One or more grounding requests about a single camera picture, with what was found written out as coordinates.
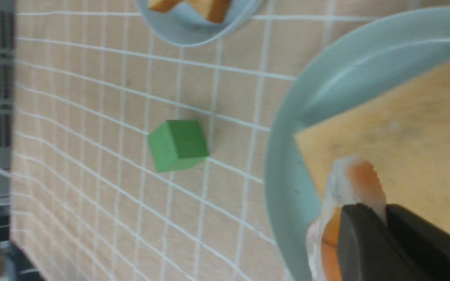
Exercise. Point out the toast slice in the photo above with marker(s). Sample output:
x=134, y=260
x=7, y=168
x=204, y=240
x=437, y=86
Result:
x=163, y=6
x=404, y=133

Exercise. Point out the teal center plate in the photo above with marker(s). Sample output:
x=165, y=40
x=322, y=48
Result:
x=354, y=69

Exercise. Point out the light blue bread plate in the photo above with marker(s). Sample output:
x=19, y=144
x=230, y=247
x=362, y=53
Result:
x=184, y=27

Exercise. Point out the tan checkered tablecloth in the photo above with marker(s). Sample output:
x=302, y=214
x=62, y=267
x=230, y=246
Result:
x=93, y=81

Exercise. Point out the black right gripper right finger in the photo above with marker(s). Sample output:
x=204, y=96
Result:
x=425, y=243

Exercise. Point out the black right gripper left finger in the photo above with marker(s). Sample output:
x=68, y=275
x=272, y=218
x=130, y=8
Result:
x=367, y=251

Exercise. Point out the fried egg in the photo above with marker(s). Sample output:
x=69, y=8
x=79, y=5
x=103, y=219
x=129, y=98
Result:
x=352, y=180

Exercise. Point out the green foam cube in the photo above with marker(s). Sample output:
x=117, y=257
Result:
x=177, y=145

